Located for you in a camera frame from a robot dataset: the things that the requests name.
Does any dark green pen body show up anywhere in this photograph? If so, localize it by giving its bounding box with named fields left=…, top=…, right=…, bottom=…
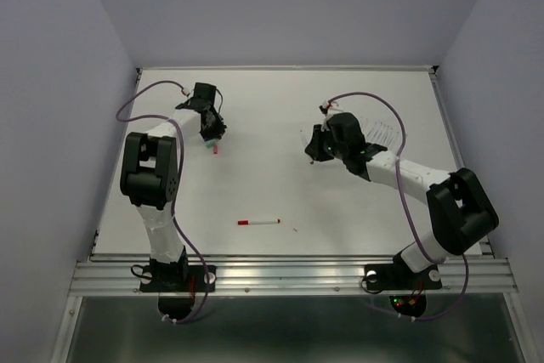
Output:
left=384, top=127, right=393, bottom=144

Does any maroon capped pen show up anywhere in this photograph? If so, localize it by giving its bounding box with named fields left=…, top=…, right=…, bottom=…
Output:
left=298, top=130, right=315, bottom=165

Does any red capped pen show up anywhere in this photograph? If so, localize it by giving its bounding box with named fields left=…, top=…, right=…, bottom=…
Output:
left=237, top=218, right=281, bottom=226

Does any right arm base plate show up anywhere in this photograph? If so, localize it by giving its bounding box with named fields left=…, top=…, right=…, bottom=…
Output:
left=360, top=264, right=443, bottom=320

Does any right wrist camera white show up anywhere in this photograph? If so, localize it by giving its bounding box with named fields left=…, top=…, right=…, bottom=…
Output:
left=319, top=101, right=343, bottom=131

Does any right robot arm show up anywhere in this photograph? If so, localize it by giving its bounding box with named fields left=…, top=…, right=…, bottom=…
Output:
left=304, top=112, right=499, bottom=286

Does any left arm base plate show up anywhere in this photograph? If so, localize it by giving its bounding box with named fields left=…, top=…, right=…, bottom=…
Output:
left=139, top=264, right=217, bottom=325

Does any aluminium frame rail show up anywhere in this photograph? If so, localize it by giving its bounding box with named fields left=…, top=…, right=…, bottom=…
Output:
left=68, top=256, right=519, bottom=298

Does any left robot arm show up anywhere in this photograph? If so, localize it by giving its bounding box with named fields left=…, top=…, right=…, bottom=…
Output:
left=116, top=82, right=227, bottom=290

